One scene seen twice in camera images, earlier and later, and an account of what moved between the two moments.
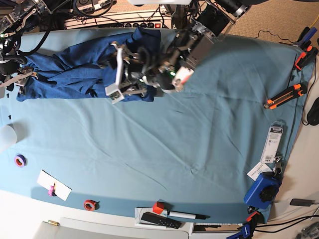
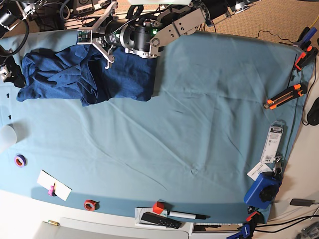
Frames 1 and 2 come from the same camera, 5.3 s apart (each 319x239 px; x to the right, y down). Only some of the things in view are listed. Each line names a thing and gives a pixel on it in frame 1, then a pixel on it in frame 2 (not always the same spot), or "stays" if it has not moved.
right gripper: x=132 y=70 to x=108 y=33
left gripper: x=20 y=79 to x=5 y=73
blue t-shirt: x=88 y=67 stays
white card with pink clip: x=53 y=186 stays
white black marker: x=186 y=215 stays
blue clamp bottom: x=244 y=232 stays
